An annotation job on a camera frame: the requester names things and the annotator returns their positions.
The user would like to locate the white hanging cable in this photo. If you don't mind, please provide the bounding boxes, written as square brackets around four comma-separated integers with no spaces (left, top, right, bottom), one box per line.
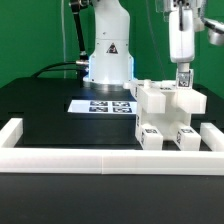
[60,0,67,80]

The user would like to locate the black cables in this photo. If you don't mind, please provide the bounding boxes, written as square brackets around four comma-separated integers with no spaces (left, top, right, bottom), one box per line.
[31,61,84,79]

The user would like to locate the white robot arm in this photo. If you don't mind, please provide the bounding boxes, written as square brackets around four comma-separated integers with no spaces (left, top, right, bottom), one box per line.
[80,0,224,89]

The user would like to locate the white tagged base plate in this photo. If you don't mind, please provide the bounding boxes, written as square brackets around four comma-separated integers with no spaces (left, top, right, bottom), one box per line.
[68,100,137,115]

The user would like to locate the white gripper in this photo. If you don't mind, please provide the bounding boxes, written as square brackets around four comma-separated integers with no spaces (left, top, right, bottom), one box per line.
[169,5,195,80]

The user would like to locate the white chair seat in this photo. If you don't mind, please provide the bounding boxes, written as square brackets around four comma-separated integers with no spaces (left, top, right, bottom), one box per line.
[135,92,191,140]

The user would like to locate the white U-shaped fence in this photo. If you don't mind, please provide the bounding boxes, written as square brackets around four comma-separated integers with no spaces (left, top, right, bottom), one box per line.
[0,118,224,176]

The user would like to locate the white chair back frame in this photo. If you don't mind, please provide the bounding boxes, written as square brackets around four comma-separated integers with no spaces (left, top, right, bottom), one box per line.
[123,79,207,114]

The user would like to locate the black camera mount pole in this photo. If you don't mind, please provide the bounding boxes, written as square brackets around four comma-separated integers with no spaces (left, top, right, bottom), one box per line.
[69,0,90,60]

